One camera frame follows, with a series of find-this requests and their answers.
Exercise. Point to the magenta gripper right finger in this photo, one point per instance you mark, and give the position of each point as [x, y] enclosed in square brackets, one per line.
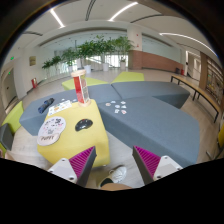
[153, 167]

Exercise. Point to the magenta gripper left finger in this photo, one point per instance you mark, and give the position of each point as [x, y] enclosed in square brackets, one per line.
[77, 168]

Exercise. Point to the black computer mouse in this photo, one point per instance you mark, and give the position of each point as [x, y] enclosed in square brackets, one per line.
[83, 124]

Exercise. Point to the round white puppy mouse pad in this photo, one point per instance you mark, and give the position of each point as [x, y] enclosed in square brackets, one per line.
[50, 131]

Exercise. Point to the white sneaker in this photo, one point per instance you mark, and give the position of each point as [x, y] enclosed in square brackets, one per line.
[118, 174]

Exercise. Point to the yellow ottoman seat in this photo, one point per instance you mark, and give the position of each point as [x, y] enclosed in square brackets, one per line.
[72, 142]

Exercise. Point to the large grey sofa block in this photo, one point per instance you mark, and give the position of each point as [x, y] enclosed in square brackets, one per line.
[153, 125]

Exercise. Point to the white sticker sheet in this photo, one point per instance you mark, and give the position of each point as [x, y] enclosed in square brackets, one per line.
[54, 110]

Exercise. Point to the dark blue folded umbrella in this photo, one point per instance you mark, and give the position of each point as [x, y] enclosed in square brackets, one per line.
[45, 105]

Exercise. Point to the grey back sofa block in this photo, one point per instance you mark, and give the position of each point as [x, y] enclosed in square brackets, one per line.
[168, 92]

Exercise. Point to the lime green side chair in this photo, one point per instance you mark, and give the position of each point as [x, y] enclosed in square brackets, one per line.
[12, 119]

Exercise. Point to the long wooden bench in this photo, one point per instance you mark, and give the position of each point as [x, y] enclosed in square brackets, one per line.
[198, 92]

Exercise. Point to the red white display stand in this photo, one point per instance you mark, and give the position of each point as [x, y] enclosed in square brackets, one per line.
[81, 87]

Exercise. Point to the lime green back ottoman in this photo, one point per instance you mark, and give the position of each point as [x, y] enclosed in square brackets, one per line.
[129, 77]

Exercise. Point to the red fire extinguisher box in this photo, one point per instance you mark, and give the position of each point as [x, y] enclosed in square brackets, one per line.
[34, 82]

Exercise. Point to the potted green plant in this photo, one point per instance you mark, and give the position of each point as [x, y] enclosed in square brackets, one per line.
[122, 46]

